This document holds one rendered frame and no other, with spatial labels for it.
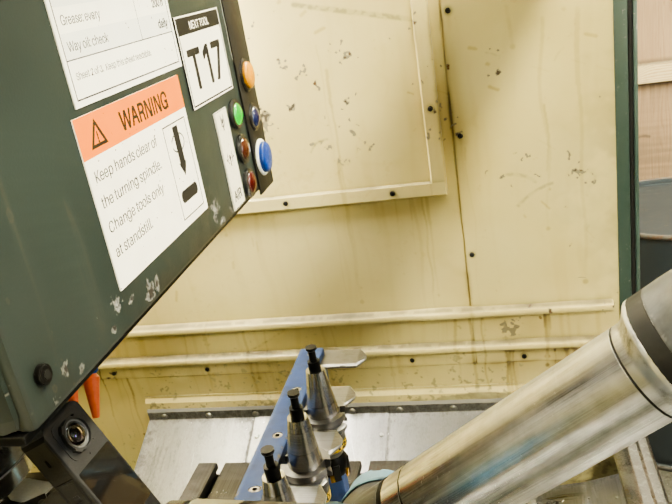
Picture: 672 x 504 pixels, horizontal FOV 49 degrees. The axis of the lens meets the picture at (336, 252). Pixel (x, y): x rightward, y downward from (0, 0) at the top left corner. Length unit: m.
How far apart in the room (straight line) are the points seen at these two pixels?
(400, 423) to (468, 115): 0.69
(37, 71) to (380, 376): 1.33
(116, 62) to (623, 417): 0.41
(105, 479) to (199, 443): 1.23
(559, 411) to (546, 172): 0.94
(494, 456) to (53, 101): 0.39
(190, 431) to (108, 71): 1.41
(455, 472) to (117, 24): 0.41
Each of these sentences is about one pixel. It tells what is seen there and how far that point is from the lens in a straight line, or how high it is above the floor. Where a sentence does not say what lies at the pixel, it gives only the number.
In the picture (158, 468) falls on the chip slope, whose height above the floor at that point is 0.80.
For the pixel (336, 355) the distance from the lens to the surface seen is 1.20.
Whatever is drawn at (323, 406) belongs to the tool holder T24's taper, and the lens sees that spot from 1.02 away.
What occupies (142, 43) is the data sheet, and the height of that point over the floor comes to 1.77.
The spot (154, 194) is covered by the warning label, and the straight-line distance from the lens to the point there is 0.51.
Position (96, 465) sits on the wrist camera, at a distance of 0.57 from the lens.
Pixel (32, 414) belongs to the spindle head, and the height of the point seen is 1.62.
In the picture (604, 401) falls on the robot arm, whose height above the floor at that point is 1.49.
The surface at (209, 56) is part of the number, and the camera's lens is 0.64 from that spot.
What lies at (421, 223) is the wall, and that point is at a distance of 1.49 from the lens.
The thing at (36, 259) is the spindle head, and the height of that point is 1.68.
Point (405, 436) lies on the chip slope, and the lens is 1.66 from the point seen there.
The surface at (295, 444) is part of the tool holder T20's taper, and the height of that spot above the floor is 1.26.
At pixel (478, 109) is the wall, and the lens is 1.42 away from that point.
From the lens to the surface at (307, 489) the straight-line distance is 0.94.
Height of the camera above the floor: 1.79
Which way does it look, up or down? 21 degrees down
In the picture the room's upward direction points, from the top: 10 degrees counter-clockwise
